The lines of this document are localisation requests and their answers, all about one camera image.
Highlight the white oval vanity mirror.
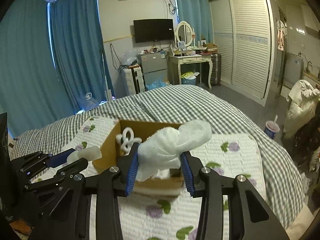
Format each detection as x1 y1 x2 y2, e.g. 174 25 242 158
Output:
175 21 194 47

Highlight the white floral quilt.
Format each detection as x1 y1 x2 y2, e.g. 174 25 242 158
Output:
32 115 267 240

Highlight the white fluffy knotted towel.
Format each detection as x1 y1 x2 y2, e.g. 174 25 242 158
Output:
136 120 212 182

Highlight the black wall television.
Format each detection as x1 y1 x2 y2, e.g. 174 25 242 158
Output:
133 19 174 43

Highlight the white suitcase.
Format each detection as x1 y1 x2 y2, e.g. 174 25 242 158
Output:
121 65 145 95

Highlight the clear water jug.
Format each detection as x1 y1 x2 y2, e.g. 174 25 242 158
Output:
78 92 99 111

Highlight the teal curtain by mirror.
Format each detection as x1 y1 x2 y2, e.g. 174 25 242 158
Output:
177 0 213 43

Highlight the white bundled duvet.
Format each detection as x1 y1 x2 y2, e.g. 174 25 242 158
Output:
284 80 319 139

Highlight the small grey fridge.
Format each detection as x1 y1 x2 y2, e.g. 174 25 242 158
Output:
138 51 168 86

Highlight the white louvered wardrobe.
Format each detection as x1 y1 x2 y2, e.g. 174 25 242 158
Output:
209 0 276 106

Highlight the brown cardboard box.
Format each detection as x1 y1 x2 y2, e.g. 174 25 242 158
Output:
93 120 184 197

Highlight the teal window curtain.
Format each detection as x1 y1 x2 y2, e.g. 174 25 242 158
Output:
1 0 114 137

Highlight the white dressing table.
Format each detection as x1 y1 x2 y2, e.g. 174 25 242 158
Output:
167 53 213 88

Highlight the cream blanket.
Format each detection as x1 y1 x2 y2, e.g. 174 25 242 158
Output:
286 204 314 240

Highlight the white cloth knot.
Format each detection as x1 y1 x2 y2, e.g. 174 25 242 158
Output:
66 146 102 165

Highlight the purple drink cup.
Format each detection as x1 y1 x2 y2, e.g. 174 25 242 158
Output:
264 115 280 139

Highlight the dark hard suitcase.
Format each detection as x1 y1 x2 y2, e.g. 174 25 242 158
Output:
210 54 221 86

